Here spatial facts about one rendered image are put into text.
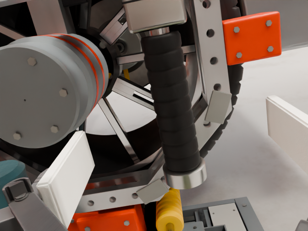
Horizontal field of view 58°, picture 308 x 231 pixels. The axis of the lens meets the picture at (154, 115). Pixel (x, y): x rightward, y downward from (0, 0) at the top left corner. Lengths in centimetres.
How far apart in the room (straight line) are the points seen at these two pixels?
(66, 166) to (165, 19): 14
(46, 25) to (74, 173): 35
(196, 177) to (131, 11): 16
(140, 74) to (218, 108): 56
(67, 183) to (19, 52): 22
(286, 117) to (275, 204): 132
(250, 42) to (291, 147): 32
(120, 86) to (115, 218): 26
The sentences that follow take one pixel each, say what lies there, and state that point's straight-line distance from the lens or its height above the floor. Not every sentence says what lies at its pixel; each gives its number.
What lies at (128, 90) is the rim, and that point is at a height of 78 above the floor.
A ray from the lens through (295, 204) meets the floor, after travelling 149.
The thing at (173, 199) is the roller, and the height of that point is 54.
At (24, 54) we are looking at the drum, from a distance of 35.
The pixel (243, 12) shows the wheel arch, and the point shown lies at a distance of 93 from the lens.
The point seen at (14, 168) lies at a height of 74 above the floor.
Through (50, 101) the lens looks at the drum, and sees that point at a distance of 35.
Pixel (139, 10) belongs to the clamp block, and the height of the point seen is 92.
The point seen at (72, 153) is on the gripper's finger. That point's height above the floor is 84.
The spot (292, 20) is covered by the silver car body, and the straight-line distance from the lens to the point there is 98.
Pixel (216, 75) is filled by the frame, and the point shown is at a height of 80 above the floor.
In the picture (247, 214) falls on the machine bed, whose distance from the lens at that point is 130.
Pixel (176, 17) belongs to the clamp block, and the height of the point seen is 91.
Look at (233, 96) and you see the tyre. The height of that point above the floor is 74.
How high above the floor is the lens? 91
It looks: 18 degrees down
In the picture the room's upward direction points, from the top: 12 degrees counter-clockwise
